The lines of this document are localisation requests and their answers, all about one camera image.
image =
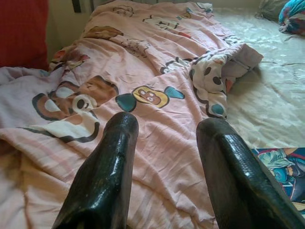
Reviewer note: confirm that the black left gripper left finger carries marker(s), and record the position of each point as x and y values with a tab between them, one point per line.
102	181

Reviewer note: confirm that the red white blue bolster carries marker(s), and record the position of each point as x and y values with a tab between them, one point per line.
294	16

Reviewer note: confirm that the grey floral pillow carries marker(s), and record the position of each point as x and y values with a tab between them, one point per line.
269	8

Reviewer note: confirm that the pink cartoon blanket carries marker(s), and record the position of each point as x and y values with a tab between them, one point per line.
155	59

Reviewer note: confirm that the colourful comic magazine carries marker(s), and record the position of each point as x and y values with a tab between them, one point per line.
281	167

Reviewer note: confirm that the red folded cushion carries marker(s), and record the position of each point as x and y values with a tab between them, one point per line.
21	31

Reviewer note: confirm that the bed with grey floral sheet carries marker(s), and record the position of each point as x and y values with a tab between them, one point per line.
274	95

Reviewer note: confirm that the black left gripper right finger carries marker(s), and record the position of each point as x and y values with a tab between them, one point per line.
236	181

